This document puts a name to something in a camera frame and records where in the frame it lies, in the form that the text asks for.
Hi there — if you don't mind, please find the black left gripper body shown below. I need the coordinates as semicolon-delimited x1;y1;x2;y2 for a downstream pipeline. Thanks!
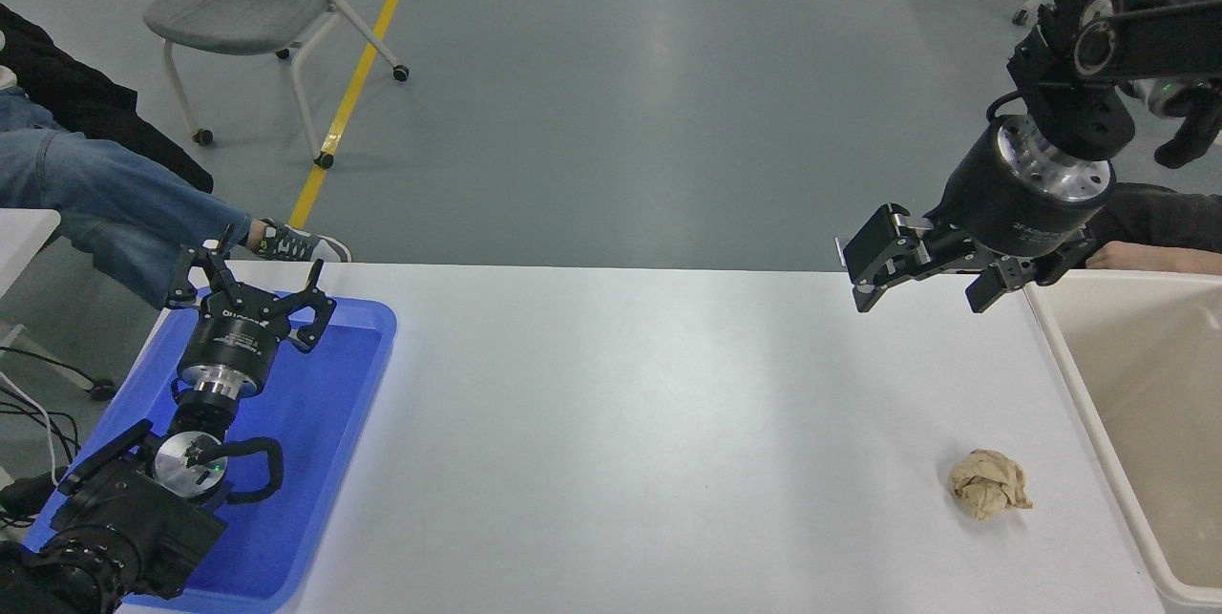
178;287;293;378

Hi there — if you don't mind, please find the grey chair with casters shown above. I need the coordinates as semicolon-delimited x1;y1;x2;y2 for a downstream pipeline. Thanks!
143;0;411;170

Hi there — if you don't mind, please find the large pale plastic bin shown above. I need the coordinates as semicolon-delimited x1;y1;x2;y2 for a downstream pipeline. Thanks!
1023;267;1222;611

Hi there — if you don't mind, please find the blue plastic tray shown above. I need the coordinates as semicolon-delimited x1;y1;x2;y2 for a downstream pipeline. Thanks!
21;293;398;614

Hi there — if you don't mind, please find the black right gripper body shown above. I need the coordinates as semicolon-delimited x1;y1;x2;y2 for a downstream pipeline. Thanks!
926;127;1114;261

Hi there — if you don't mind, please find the person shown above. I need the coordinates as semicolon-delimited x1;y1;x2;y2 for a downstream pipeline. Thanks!
0;3;352;309
1085;182;1222;277

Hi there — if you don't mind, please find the black cable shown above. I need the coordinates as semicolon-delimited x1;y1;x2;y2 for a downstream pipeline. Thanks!
0;345;85;464

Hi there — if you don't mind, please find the white cable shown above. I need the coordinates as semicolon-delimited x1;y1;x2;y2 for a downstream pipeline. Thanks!
0;370;60;483

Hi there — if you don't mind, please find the small white side table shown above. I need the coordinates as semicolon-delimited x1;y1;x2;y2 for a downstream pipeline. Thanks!
0;208;117;403

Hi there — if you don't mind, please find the person's hand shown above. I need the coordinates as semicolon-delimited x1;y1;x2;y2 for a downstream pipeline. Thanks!
1085;243;1162;273

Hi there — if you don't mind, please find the tan paper ball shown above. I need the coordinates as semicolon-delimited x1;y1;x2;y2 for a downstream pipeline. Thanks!
948;448;1035;521

